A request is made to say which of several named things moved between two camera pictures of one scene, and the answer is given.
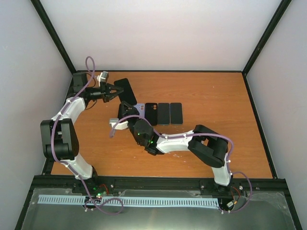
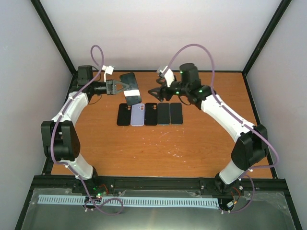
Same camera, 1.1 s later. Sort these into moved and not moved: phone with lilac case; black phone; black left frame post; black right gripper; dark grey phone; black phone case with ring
Moved: black right gripper; black phone
Not moved: black phone case with ring; black left frame post; phone with lilac case; dark grey phone
